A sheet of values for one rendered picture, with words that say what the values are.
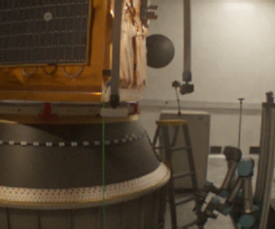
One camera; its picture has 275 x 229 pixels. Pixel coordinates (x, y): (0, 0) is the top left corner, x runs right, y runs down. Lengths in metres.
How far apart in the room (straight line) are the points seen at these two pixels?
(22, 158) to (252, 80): 8.89
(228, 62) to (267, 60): 1.34
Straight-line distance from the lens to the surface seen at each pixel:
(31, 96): 1.85
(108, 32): 1.78
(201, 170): 6.07
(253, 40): 10.40
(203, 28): 10.17
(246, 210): 2.46
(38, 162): 1.96
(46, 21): 1.82
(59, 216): 1.94
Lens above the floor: 1.79
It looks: 2 degrees down
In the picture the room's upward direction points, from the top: 2 degrees clockwise
